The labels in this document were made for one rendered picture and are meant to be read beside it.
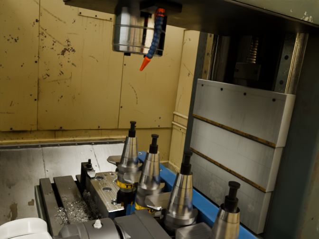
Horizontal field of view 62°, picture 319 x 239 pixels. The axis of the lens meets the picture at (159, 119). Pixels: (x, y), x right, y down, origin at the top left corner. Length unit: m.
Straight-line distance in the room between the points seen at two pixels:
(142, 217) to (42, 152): 1.43
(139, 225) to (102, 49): 1.52
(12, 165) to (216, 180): 1.16
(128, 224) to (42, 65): 1.45
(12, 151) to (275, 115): 1.49
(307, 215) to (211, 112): 0.52
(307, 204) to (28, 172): 1.41
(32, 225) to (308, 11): 0.75
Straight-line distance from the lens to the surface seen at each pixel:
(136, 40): 0.77
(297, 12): 0.78
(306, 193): 1.00
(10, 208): 1.59
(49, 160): 1.81
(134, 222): 0.47
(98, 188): 1.05
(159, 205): 0.51
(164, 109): 2.11
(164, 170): 0.63
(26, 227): 0.42
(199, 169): 1.30
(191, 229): 0.46
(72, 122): 1.88
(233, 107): 1.09
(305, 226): 1.06
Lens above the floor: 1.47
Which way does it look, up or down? 12 degrees down
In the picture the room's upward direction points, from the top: 7 degrees clockwise
